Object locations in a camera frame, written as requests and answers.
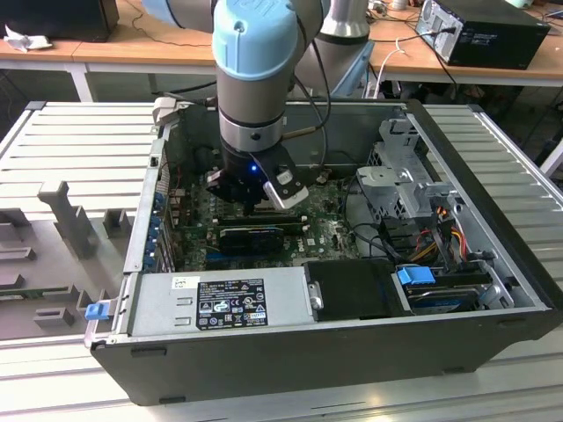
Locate grey power supply unit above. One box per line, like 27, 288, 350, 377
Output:
127, 267, 316, 338

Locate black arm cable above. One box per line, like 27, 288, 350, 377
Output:
288, 12, 336, 173

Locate crumpled white paper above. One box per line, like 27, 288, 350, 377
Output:
3, 24, 55, 55

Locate black plastic cover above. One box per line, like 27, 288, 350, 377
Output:
303, 258, 414, 322

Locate grey metal drive cage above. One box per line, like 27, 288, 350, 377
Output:
355, 116, 463, 229

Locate green RAM stick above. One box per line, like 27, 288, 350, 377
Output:
0, 287, 71, 302

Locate blue card retainer clips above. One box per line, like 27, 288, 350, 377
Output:
147, 188, 167, 270

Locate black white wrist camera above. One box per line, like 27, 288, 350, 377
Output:
262, 147, 309, 211

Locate grey plastic case latch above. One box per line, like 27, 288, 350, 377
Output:
152, 97, 190, 129

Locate hard disk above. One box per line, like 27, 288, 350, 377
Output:
406, 285, 481, 315

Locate black grey PC case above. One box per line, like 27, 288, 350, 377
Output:
83, 98, 563, 408

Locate blue plastic latch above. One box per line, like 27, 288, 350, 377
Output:
85, 302, 109, 323

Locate black plastic bracket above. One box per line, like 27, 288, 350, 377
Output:
378, 216, 418, 256

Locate green motherboard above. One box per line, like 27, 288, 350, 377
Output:
173, 169, 366, 273

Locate white cable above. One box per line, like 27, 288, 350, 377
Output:
371, 37, 406, 100

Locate blue disk carrier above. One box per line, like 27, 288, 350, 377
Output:
395, 265, 481, 316

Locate black PC tower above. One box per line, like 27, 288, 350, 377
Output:
415, 0, 552, 70

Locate blue expansion slot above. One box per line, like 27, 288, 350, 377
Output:
205, 250, 235, 266

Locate pale blue teach pendant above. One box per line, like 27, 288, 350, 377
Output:
330, 41, 377, 100

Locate black computer box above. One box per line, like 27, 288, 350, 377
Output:
0, 0, 121, 43

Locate grey parts rack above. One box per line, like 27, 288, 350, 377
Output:
0, 179, 137, 342

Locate red yellow power wires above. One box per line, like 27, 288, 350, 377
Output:
406, 210, 468, 265

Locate wooden desk white frame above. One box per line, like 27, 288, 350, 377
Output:
0, 0, 219, 102
369, 8, 563, 89

